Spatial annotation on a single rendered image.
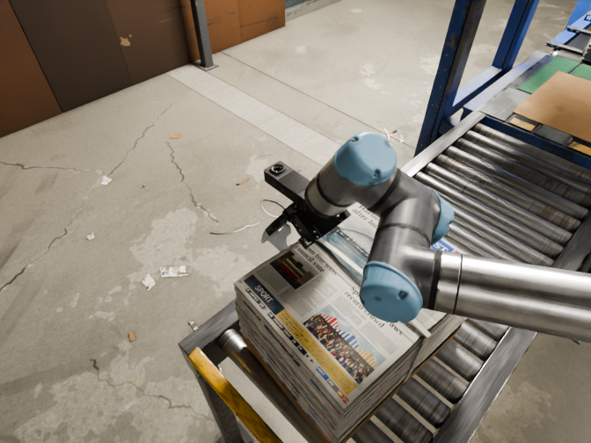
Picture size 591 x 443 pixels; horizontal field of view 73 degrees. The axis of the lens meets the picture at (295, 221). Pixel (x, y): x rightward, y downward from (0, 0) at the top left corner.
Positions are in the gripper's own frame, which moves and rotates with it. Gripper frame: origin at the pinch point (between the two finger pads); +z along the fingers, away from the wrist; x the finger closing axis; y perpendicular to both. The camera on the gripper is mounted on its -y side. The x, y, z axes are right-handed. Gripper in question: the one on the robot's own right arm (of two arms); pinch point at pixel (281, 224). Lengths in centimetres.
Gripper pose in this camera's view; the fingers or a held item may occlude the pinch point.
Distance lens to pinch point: 84.5
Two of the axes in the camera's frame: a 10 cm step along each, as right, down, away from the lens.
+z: -3.5, 3.3, 8.8
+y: 6.0, 8.0, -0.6
